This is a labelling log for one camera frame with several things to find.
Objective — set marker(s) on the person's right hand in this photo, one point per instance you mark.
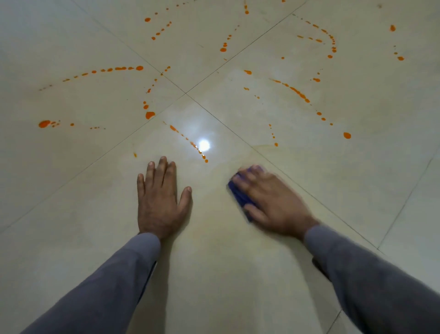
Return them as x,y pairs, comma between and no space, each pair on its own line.
278,206

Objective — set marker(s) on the person's left hand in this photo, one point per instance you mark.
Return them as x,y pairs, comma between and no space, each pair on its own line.
158,210

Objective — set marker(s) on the person's left little finger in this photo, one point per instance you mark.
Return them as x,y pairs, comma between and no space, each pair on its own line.
141,187

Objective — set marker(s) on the person's left middle finger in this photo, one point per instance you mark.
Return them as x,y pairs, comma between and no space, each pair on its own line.
161,173

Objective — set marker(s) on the person's left thumb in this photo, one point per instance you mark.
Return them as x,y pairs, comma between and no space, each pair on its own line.
184,200

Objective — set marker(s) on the person's right thumb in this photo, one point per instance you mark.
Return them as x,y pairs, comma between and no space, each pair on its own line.
255,213

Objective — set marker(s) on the blue cleaning cloth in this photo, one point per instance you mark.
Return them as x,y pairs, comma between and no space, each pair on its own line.
239,196

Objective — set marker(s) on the person's right forearm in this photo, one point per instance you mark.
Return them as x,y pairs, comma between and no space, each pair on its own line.
374,285

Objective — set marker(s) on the person's left forearm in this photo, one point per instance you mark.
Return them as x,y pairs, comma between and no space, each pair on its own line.
103,289

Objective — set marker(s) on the orange liquid droplets spill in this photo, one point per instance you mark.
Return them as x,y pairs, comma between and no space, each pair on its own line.
149,115

